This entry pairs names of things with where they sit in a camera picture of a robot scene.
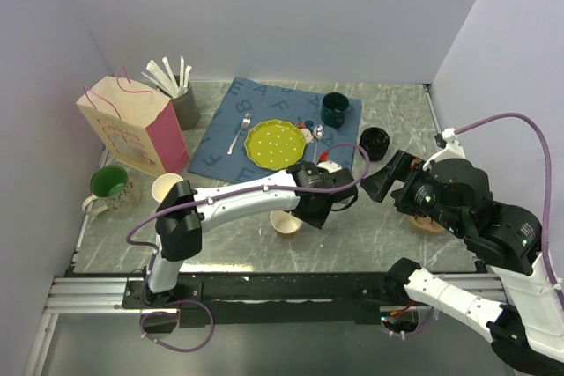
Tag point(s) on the blue alphabet cloth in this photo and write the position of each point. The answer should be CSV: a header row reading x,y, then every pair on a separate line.
x,y
265,102

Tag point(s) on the silver spoon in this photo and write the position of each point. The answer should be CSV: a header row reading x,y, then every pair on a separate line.
x,y
318,134

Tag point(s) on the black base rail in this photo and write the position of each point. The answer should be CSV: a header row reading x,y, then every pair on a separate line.
x,y
253,298

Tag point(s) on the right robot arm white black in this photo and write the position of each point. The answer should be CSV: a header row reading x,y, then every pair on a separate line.
x,y
527,332

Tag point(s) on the green interior enamel mug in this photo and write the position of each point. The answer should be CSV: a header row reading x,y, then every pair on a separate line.
x,y
112,189

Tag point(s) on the stack of brown paper cups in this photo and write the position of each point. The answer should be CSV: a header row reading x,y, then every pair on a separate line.
x,y
163,184

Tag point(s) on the brown paper cup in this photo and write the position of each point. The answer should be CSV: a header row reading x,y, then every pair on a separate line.
x,y
285,225

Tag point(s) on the brown pulp cup carrier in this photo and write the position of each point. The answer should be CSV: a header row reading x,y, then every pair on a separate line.
x,y
426,225

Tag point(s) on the stack of black lids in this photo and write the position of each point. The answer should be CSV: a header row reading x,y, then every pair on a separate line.
x,y
375,141

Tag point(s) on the silver fork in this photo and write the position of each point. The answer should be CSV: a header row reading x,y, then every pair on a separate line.
x,y
244,124

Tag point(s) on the grey straw holder cup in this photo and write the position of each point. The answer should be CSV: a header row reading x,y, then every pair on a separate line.
x,y
186,109

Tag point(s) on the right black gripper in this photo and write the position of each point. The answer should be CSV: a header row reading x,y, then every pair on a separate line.
x,y
404,166

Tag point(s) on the yellow-green dotted plate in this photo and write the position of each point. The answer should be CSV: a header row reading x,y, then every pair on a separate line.
x,y
274,145

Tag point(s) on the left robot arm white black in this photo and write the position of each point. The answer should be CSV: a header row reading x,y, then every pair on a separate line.
x,y
304,191

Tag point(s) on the pink paper gift bag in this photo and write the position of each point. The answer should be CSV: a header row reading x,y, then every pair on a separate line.
x,y
137,124

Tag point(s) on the dark green mug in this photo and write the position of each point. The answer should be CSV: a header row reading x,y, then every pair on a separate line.
x,y
334,109

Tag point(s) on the white wrapped straws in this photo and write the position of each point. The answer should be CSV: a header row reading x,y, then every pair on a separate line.
x,y
171,84

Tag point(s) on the cartoon mouse figurine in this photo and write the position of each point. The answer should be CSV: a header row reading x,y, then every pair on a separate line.
x,y
306,129

